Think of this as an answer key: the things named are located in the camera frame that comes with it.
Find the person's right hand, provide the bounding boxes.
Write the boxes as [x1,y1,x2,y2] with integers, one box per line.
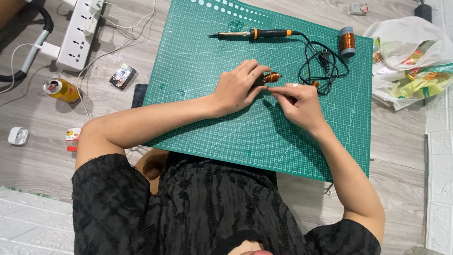
[268,83,326,132]

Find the person's left hand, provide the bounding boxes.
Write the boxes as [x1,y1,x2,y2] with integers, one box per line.
[212,59,272,116]

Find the copper wire coil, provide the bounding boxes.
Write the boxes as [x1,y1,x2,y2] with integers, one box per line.
[253,72,283,89]

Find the green cutting mat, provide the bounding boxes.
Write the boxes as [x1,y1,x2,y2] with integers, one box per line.
[142,0,374,183]

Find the black orange soldering iron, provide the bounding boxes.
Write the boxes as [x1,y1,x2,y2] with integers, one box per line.
[208,28,302,40]

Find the small grey device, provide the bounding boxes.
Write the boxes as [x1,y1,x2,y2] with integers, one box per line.
[349,3,369,16]

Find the white plastic bag of items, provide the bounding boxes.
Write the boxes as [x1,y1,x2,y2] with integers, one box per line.
[362,16,453,111]

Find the person's black patterned clothing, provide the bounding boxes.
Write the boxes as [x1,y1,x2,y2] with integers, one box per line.
[71,153,382,255]

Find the black phone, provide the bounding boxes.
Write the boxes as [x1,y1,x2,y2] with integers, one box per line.
[131,83,149,109]

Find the small dark packet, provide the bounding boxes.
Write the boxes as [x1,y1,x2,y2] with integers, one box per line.
[109,63,137,91]

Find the black power adapter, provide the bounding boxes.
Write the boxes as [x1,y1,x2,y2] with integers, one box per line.
[414,0,433,22]

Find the white power strip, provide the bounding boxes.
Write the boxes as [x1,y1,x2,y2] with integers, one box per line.
[55,0,103,72]

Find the small red white packet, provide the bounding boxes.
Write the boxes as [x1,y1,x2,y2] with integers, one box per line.
[65,127,82,152]

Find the yellow drink can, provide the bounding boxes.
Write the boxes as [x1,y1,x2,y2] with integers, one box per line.
[42,77,83,104]

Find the white charger plug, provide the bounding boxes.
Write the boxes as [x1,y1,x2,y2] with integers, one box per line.
[34,42,61,60]

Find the black grey tube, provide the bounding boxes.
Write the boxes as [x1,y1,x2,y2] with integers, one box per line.
[0,0,54,83]

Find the white earbud case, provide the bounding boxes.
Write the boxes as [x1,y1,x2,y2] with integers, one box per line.
[7,126,30,146]

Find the black soldering iron cable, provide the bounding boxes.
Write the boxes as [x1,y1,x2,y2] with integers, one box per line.
[297,32,350,96]

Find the copper wire spool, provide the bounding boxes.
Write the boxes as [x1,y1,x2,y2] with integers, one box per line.
[339,26,356,58]

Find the white charging cable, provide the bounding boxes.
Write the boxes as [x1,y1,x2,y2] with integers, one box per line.
[0,0,158,123]

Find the white wall adapter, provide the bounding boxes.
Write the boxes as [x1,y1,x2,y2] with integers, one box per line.
[83,0,104,36]

